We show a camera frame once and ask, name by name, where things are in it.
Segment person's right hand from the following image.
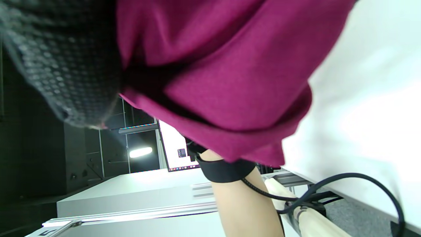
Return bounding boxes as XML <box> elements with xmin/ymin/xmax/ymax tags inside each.
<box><xmin>0</xmin><ymin>0</ymin><xmax>123</xmax><ymax>129</ymax></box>

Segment maroon shorts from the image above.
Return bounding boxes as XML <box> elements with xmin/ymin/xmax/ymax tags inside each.
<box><xmin>116</xmin><ymin>0</ymin><xmax>357</xmax><ymax>167</ymax></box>

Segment person's left forearm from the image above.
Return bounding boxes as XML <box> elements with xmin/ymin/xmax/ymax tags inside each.
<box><xmin>210</xmin><ymin>150</ymin><xmax>285</xmax><ymax>237</ymax></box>

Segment monitor with white screen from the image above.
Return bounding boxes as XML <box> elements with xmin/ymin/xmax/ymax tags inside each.
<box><xmin>159</xmin><ymin>120</ymin><xmax>201</xmax><ymax>172</ymax></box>

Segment black wrist band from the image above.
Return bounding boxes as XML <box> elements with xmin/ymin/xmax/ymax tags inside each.
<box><xmin>196</xmin><ymin>150</ymin><xmax>256</xmax><ymax>183</ymax></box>

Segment thin black cable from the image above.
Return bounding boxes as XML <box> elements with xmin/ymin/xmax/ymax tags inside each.
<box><xmin>242</xmin><ymin>173</ymin><xmax>405</xmax><ymax>237</ymax></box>

